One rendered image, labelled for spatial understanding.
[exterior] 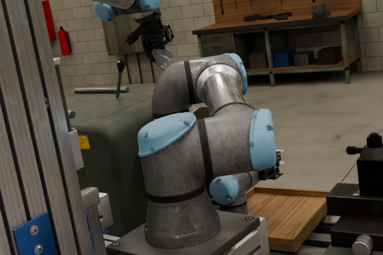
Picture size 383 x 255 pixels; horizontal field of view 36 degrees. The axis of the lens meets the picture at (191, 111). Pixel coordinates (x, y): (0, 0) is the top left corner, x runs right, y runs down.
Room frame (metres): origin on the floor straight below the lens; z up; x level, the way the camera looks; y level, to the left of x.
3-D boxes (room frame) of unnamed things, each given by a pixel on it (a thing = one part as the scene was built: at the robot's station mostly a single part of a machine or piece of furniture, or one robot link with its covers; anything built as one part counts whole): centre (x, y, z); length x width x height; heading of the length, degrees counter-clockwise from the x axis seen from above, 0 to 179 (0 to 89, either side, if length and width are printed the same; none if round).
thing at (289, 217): (1.75, -0.20, 0.89); 0.36 x 0.30 x 0.04; 147
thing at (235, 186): (1.52, -0.07, 1.09); 0.11 x 0.08 x 0.09; 144
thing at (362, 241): (1.33, -0.36, 0.95); 0.07 x 0.04 x 0.04; 147
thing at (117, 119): (2.10, 0.37, 1.06); 0.59 x 0.48 x 0.39; 57
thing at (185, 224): (1.11, 0.05, 1.21); 0.15 x 0.15 x 0.10
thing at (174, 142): (1.11, 0.05, 1.33); 0.13 x 0.12 x 0.14; 91
